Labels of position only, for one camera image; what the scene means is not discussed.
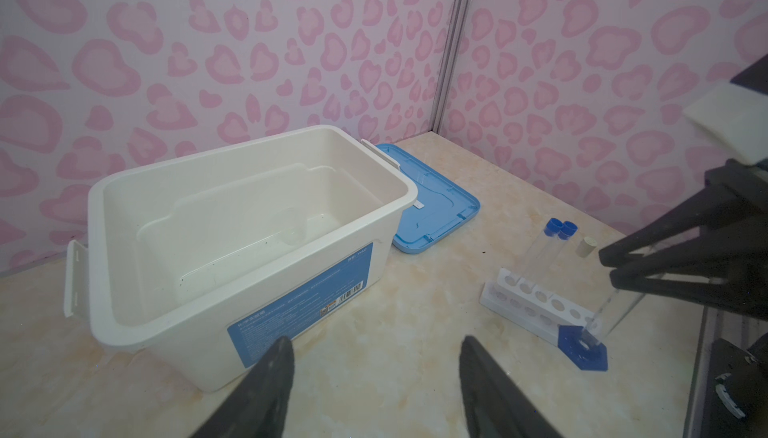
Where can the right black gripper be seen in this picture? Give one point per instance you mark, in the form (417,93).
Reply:
(733,208)

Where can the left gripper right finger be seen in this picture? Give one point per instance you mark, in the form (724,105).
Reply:
(494,406)

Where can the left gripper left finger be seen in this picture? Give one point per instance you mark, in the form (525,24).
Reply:
(258,406)

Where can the blue base graduated cylinder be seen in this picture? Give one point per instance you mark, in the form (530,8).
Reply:
(585,345)

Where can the blue capped test tube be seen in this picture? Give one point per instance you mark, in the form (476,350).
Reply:
(531,255)
(551,251)

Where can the white test tube rack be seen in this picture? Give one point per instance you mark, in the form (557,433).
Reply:
(537,310)

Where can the white plastic storage bin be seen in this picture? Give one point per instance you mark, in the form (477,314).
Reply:
(182,261)

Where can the blue plastic bin lid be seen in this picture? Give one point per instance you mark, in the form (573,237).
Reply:
(441,206)

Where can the aluminium mounting rail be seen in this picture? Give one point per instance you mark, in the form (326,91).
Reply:
(741,331)

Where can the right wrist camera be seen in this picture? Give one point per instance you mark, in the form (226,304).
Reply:
(734,115)

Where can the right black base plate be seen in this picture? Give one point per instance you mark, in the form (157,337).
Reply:
(736,391)

